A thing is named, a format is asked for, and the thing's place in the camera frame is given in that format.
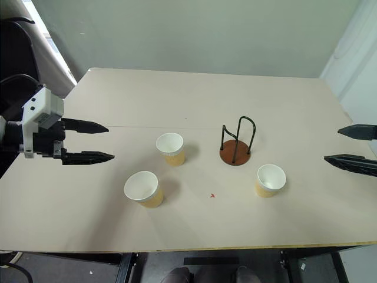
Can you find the yellow paper cup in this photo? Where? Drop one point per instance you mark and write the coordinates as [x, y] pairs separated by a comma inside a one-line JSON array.
[[151, 200], [263, 193], [175, 157]]

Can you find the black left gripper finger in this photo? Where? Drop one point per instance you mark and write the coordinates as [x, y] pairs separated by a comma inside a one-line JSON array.
[[88, 158], [85, 126]]

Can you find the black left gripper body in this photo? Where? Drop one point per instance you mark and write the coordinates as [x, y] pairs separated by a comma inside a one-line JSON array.
[[47, 141]]

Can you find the black table leg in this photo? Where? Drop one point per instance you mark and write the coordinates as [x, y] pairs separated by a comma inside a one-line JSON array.
[[335, 266], [126, 266]]

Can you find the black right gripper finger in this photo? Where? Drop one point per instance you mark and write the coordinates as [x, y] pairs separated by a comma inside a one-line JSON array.
[[353, 163], [360, 132]]

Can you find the black crossbar under table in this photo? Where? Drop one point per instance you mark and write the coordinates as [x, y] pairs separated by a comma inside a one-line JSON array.
[[211, 261]]

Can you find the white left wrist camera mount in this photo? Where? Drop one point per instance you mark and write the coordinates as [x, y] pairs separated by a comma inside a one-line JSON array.
[[41, 106]]

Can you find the dark rounded shape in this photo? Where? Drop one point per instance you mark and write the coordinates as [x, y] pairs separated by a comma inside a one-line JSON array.
[[247, 275], [176, 275]]

